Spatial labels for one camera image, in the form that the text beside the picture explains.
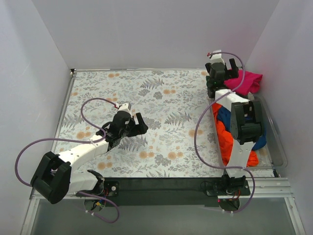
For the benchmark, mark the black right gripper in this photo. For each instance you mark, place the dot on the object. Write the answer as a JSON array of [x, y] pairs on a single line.
[[228, 72]]

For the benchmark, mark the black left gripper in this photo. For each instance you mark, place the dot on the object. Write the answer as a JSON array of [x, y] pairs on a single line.
[[133, 127]]

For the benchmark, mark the pink t-shirt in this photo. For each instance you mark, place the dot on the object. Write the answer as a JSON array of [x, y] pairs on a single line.
[[251, 83]]

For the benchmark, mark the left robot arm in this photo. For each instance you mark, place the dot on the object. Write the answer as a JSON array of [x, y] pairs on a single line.
[[56, 175]]

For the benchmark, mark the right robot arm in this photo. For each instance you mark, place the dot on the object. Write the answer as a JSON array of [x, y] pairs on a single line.
[[246, 126]]

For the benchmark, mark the floral patterned table mat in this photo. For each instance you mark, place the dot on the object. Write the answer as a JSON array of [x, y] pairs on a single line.
[[180, 141]]

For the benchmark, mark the blue t-shirt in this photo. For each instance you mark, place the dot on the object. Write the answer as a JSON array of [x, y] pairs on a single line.
[[223, 116]]

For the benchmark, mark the orange t-shirt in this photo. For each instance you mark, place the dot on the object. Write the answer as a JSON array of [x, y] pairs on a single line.
[[226, 141]]

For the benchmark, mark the clear plastic bin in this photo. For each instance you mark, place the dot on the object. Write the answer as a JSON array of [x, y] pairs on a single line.
[[272, 154]]

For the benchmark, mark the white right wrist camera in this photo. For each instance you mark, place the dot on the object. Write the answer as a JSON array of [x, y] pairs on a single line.
[[216, 57]]

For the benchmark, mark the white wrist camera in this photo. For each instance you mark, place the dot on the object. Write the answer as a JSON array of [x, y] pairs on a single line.
[[216, 57], [125, 107]]

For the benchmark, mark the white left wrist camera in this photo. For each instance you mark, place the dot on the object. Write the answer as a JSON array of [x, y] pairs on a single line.
[[125, 107]]

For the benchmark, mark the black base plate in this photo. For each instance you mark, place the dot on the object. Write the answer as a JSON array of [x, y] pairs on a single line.
[[171, 191]]

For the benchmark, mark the aluminium front rail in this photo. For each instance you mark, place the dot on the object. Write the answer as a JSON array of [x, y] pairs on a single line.
[[264, 188]]

